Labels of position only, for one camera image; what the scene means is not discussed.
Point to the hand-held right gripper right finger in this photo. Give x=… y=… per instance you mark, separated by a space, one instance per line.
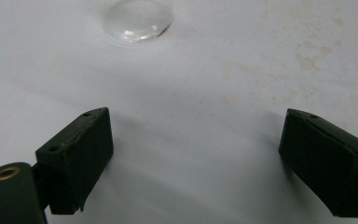
x=329 y=161

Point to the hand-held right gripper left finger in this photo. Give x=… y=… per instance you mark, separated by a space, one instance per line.
x=74 y=161

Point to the clear round dish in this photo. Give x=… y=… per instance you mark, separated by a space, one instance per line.
x=136 y=20

